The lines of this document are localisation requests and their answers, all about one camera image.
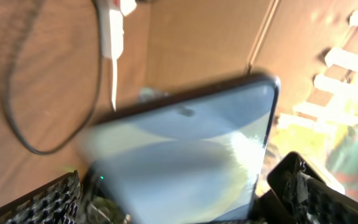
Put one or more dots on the Samsung Galaxy smartphone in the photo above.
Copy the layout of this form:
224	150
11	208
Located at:
192	157

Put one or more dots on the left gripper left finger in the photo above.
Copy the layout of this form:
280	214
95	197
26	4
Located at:
57	202

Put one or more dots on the white power strip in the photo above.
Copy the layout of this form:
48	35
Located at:
111	20

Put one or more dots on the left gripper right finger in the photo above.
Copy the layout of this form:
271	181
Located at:
307	195

